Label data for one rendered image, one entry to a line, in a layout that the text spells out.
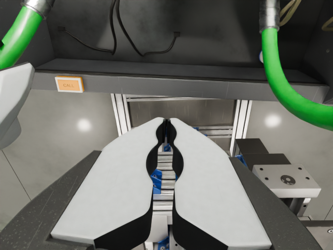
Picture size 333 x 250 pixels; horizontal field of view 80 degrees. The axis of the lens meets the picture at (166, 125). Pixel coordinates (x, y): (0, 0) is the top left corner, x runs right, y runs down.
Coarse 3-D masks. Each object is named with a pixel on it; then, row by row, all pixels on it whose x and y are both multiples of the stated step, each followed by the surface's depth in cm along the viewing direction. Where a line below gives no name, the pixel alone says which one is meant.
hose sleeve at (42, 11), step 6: (24, 0) 15; (30, 0) 15; (36, 0) 15; (42, 0) 15; (48, 0) 15; (54, 0) 16; (30, 6) 15; (36, 6) 15; (42, 6) 15; (48, 6) 16; (42, 12) 15; (48, 12) 16
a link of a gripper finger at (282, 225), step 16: (240, 176) 8; (256, 192) 7; (272, 192) 7; (256, 208) 7; (272, 208) 7; (288, 208) 7; (272, 224) 6; (288, 224) 6; (272, 240) 6; (288, 240) 6; (304, 240) 6
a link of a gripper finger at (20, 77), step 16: (16, 64) 13; (0, 80) 12; (16, 80) 13; (32, 80) 14; (0, 96) 12; (16, 96) 13; (0, 112) 12; (16, 112) 13; (0, 128) 12; (16, 128) 15; (0, 144) 15
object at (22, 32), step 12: (24, 12) 15; (36, 12) 15; (24, 24) 15; (36, 24) 15; (12, 36) 14; (24, 36) 15; (0, 48) 14; (12, 48) 14; (24, 48) 15; (0, 60) 14; (12, 60) 14
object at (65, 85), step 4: (56, 76) 40; (60, 76) 40; (64, 76) 40; (68, 76) 40; (72, 76) 41; (60, 80) 40; (64, 80) 40; (68, 80) 40; (72, 80) 40; (76, 80) 40; (60, 84) 40; (64, 84) 40; (68, 84) 40; (72, 84) 40; (76, 84) 40; (60, 88) 41; (64, 88) 41; (68, 88) 41; (72, 88) 41; (76, 88) 41
